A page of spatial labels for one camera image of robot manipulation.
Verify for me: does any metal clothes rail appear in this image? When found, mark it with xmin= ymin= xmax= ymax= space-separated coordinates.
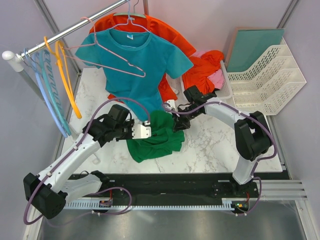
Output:
xmin=1 ymin=0 xmax=126 ymax=73

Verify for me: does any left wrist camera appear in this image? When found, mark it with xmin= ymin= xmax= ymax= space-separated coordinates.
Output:
xmin=131 ymin=121 xmax=152 ymax=139

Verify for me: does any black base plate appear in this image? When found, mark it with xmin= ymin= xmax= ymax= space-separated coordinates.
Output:
xmin=62 ymin=171 xmax=291 ymax=207

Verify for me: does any purple cable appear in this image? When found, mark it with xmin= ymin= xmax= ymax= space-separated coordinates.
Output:
xmin=161 ymin=100 xmax=278 ymax=217
xmin=22 ymin=96 xmax=152 ymax=226

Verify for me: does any green t-shirt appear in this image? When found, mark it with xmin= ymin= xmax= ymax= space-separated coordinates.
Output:
xmin=126 ymin=110 xmax=185 ymax=163

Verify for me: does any mint green hanger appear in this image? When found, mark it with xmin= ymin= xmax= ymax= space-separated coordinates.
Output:
xmin=113 ymin=0 xmax=149 ymax=18

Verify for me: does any white file organizer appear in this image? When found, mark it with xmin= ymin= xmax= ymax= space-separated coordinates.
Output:
xmin=228 ymin=39 xmax=307 ymax=116

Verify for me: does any teal t-shirt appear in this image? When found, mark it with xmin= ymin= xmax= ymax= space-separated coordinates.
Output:
xmin=75 ymin=29 xmax=193 ymax=121

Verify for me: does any white laundry basket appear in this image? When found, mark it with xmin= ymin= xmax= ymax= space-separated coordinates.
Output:
xmin=180 ymin=61 xmax=232 ymax=100

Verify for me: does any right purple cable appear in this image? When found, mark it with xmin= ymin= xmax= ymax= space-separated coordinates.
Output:
xmin=161 ymin=100 xmax=278 ymax=217

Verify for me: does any light blue plastic hanger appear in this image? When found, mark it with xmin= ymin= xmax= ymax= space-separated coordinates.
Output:
xmin=31 ymin=51 xmax=63 ymax=135

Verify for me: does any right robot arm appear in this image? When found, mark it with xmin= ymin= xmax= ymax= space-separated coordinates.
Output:
xmin=162 ymin=85 xmax=277 ymax=197

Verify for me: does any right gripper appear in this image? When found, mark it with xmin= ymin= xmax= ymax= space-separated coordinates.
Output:
xmin=172 ymin=105 xmax=201 ymax=133

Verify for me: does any orange plastic hanger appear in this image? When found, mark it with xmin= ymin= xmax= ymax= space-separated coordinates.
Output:
xmin=43 ymin=36 xmax=82 ymax=119

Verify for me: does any pink cloth in basket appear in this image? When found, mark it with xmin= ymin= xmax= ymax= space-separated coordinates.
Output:
xmin=192 ymin=50 xmax=225 ymax=90

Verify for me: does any pink wire hanger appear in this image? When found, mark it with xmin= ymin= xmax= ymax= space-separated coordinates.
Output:
xmin=64 ymin=29 xmax=146 ymax=78

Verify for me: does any orange cloth in basket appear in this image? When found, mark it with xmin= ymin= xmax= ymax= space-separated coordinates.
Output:
xmin=182 ymin=56 xmax=215 ymax=94

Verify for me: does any orange hanging t-shirt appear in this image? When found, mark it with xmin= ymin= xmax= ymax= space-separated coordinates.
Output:
xmin=88 ymin=14 xmax=197 ymax=104

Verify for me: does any teal plastic hanger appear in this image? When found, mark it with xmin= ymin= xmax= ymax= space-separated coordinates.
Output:
xmin=39 ymin=50 xmax=71 ymax=138

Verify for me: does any teal board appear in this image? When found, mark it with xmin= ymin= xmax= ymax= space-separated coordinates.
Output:
xmin=225 ymin=26 xmax=285 ymax=73

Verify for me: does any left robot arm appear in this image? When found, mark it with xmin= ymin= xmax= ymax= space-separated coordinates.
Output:
xmin=23 ymin=104 xmax=134 ymax=225

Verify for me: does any white cable duct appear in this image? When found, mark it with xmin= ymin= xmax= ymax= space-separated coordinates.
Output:
xmin=64 ymin=197 xmax=249 ymax=211

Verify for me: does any blue wire hanger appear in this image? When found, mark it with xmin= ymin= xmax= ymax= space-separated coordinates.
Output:
xmin=109 ymin=0 xmax=150 ymax=33

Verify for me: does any black cloth in basket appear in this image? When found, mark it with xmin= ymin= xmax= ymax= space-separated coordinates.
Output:
xmin=208 ymin=88 xmax=219 ymax=97

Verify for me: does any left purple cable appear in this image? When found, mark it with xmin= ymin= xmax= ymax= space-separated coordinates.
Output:
xmin=22 ymin=96 xmax=152 ymax=226

